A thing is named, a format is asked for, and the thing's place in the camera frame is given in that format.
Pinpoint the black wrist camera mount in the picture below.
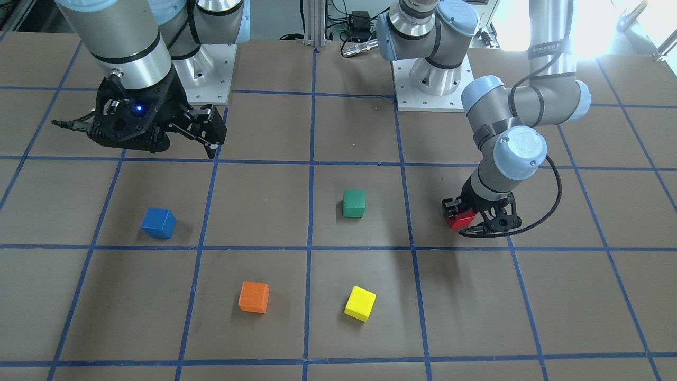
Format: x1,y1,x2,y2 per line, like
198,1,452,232
459,192,522,238
51,69,176,153

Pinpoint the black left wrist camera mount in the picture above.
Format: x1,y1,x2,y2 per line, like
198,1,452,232
459,192,522,238

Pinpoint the yellow wooden block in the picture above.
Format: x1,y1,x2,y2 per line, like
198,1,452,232
344,285,377,322

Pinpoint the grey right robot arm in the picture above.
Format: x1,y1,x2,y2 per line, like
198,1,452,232
52,1,251,159

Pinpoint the blue wooden block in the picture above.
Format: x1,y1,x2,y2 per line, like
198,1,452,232
141,207,177,239

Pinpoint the black power adapter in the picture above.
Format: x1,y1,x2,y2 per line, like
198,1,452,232
347,11,371,34

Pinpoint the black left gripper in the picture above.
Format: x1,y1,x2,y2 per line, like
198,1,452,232
442,177,495,217

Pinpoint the aluminium frame post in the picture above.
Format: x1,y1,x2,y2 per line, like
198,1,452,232
300,0,327,52

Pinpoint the red wooden block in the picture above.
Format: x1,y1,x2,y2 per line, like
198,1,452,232
445,209,476,229

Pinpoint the silver metal connector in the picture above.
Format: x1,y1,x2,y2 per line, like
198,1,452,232
340,39,379,58

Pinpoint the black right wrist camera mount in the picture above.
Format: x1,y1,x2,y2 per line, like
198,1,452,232
51,69,176,153

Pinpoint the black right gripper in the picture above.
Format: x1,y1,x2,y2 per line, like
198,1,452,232
158,71,227,159

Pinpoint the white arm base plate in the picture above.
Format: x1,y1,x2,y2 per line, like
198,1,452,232
392,56,474,113
172,45,239,106

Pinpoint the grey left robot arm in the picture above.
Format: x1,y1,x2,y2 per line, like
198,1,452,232
376,1,591,217

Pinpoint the orange wooden block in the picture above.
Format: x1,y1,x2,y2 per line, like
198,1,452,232
239,280,269,314

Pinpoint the green wooden block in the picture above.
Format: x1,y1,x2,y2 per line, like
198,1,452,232
342,189,366,219

